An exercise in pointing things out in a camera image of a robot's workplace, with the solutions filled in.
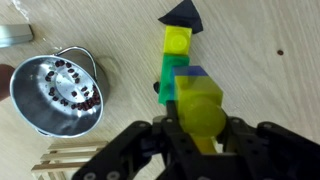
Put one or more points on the small dark bean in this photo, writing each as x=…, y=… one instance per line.
x=280, y=52

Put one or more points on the small wooden slat crate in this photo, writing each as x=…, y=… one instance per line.
x=66, y=156

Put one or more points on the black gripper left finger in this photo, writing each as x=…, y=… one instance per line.
x=133, y=150

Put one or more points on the yellow and blue block stack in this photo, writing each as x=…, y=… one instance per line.
x=200, y=100

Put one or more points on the dark blue triangular piece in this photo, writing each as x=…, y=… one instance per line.
x=186, y=15

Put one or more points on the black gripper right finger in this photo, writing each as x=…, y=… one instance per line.
x=276, y=150

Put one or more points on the small steel pot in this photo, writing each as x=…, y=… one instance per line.
x=40, y=110

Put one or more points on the dark red beans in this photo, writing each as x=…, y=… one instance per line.
x=86, y=106

